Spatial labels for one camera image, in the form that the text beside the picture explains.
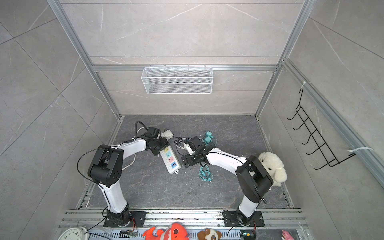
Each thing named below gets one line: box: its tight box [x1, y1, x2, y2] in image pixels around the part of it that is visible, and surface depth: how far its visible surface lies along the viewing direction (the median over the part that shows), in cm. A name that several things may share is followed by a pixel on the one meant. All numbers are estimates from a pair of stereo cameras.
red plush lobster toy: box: [143, 223, 189, 240], surface depth 66 cm
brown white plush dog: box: [197, 228, 222, 240], surface depth 69 cm
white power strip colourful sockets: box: [159, 145, 182, 175], surface depth 92 cm
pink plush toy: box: [281, 230, 295, 240], surface depth 69 cm
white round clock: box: [58, 226, 89, 240], surface depth 68 cm
